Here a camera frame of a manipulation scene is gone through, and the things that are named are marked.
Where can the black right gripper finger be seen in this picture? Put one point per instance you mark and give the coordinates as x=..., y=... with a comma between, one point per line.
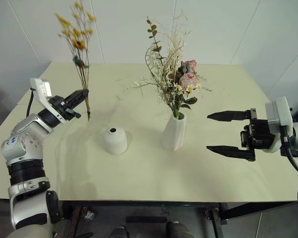
x=226, y=115
x=232, y=151

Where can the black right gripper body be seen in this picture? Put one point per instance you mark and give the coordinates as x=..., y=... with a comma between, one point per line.
x=259, y=135

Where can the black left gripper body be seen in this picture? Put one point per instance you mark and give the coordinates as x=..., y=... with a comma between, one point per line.
x=61, y=106

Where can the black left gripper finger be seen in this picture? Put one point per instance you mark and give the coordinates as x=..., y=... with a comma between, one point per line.
x=75, y=95
x=78, y=101

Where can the yellow dried flower bouquet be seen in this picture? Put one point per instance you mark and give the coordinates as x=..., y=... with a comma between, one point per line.
x=77, y=44

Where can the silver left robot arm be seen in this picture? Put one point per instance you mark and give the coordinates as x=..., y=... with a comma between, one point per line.
x=23, y=138

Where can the pink rose dried bouquet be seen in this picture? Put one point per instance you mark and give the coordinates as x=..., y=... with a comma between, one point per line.
x=188, y=78

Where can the short round white vase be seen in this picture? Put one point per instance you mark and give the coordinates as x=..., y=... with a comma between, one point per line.
x=115, y=141

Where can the tall faceted white vase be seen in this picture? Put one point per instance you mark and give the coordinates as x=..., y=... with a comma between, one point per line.
x=173, y=135

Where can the dark rounded shape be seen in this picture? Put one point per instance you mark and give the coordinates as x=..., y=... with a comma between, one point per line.
x=119, y=232
x=177, y=230

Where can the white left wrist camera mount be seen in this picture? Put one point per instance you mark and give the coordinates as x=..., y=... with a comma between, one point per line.
x=41, y=89

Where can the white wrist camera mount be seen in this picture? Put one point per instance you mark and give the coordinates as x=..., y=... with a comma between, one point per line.
x=41, y=89
x=279, y=111

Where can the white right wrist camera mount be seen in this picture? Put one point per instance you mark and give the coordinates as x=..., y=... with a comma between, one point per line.
x=279, y=111

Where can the black metal table frame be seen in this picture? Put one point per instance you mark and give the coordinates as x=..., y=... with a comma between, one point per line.
x=221, y=218

